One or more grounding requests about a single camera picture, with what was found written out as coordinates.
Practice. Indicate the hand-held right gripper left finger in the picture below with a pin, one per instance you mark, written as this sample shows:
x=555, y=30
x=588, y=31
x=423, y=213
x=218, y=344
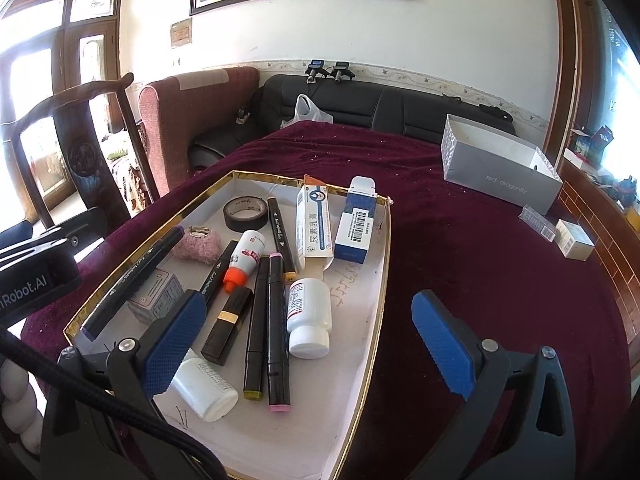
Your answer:
x=175, y=340

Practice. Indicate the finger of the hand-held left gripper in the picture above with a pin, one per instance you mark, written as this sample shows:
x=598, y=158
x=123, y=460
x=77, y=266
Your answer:
x=75, y=230

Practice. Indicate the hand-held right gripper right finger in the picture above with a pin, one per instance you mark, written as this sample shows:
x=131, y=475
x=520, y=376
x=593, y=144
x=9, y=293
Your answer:
x=442, y=345

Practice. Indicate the small grey-white medicine box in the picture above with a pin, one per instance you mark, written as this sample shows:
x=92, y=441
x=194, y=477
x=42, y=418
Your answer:
x=157, y=300

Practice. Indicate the black and gold lipstick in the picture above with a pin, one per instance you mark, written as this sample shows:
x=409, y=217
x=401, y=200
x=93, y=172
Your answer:
x=225, y=330

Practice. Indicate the plain white pill bottle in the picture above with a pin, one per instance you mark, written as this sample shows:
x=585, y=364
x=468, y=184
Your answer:
x=205, y=390

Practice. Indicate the black marker purple cap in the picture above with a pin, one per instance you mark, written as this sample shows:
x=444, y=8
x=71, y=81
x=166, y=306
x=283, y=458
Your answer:
x=135, y=280

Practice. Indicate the black marker yellow cap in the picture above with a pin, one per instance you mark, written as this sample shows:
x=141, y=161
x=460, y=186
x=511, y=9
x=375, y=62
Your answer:
x=255, y=340

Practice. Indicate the pink fuzzy hair clip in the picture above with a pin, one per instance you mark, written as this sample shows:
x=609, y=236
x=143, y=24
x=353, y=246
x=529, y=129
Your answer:
x=200, y=247

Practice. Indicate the black marker pink cap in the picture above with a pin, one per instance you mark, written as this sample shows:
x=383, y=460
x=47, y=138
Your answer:
x=276, y=335

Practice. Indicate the white glue bottle orange cap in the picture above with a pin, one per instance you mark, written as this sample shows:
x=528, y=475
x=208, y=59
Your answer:
x=247, y=255

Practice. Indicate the gold-edged white tray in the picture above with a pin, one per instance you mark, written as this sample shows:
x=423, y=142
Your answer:
x=325, y=385

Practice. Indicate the black tape roll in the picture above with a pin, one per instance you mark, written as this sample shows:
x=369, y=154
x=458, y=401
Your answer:
x=245, y=226

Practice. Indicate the white pill bottle red label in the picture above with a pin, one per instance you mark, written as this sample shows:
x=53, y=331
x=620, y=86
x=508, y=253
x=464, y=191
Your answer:
x=310, y=310

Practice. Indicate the blue and white medicine box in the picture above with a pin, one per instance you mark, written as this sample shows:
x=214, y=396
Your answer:
x=356, y=225

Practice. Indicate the black marker tan cap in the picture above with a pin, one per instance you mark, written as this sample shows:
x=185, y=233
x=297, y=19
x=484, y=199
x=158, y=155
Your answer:
x=277, y=232

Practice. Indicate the orange and white ointment box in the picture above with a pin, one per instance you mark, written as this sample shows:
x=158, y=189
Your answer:
x=315, y=225

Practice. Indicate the dark wooden chair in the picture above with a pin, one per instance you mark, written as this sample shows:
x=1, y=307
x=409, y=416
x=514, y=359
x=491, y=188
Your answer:
x=85, y=160

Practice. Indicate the floral patterned cushion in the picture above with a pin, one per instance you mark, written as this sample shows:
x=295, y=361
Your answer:
x=122, y=175

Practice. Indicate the black hairpin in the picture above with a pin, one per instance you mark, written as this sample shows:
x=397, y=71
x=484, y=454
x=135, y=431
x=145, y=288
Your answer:
x=181, y=416

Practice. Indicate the red fabric armchair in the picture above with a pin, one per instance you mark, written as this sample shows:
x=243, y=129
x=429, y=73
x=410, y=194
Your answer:
x=200, y=120

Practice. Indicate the cream cardboard box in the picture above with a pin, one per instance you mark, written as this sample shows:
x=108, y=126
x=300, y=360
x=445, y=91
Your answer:
x=575, y=240

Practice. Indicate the grey shoe box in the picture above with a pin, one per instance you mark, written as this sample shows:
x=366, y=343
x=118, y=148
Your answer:
x=500, y=180

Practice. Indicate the brown wooden cabinet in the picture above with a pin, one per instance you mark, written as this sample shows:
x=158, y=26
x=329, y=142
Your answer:
x=615, y=260

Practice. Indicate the small black object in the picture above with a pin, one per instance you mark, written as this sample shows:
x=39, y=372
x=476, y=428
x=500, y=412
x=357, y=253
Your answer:
x=242, y=115

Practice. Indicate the wooden framed glass door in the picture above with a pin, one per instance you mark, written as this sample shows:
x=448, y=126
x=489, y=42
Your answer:
x=65, y=10

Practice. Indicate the black pouch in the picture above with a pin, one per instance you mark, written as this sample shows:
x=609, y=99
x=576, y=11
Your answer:
x=495, y=112

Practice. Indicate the black leather sofa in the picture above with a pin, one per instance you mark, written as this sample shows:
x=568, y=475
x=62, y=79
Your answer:
x=400, y=110

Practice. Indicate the pile of assorted clutter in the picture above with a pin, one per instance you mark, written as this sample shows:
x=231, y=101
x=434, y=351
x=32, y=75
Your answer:
x=600, y=145

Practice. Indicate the white plastic bag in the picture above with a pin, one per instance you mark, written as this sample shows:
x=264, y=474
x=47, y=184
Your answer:
x=307, y=110

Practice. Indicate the black clamp-mounted device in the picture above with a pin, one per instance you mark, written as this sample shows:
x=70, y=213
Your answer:
x=315, y=70
x=342, y=70

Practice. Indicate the small wall plaque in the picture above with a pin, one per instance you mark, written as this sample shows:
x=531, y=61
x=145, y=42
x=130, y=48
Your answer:
x=181, y=32

